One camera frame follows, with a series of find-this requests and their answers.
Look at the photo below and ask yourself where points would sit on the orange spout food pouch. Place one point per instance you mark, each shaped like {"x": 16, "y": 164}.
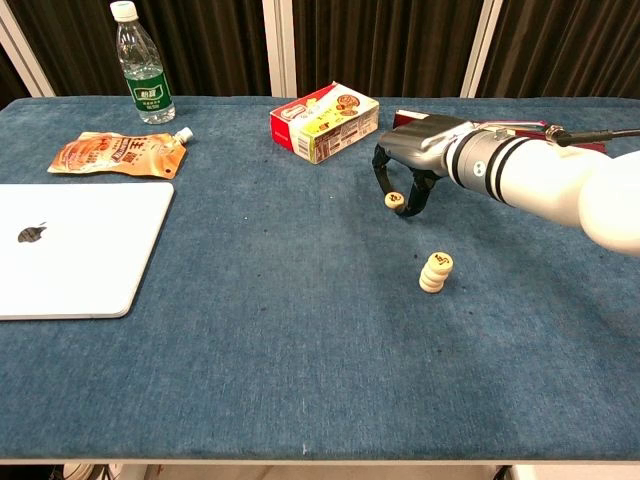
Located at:
{"x": 120, "y": 152}

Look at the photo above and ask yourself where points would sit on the round wooden chess piece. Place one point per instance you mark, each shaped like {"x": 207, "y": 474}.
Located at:
{"x": 430, "y": 288}
{"x": 395, "y": 200}
{"x": 433, "y": 273}
{"x": 430, "y": 280}
{"x": 440, "y": 261}

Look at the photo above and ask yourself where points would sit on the black curtain panel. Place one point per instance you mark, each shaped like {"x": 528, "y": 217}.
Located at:
{"x": 215, "y": 50}
{"x": 565, "y": 45}
{"x": 380, "y": 45}
{"x": 10, "y": 85}

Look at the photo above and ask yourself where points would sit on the clear green-label water bottle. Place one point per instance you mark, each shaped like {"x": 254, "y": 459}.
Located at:
{"x": 145, "y": 80}

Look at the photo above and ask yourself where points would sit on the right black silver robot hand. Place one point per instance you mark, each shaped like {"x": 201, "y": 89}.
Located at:
{"x": 420, "y": 145}

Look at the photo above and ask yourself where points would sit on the dark red folded fan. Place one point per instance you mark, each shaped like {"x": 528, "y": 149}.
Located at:
{"x": 406, "y": 119}

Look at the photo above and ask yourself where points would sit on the red yellow biscuit box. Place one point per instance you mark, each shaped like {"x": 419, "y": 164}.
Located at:
{"x": 320, "y": 122}

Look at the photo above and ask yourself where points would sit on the blue felt table cloth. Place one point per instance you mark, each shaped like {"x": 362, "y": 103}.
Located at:
{"x": 300, "y": 360}

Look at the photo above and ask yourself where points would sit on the white closed laptop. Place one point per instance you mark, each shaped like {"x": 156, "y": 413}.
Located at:
{"x": 75, "y": 250}

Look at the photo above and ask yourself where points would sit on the grey white screen post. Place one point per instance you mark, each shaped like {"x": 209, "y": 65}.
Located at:
{"x": 481, "y": 50}
{"x": 280, "y": 50}
{"x": 27, "y": 65}

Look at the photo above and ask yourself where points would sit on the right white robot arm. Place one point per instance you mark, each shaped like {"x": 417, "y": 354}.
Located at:
{"x": 540, "y": 175}

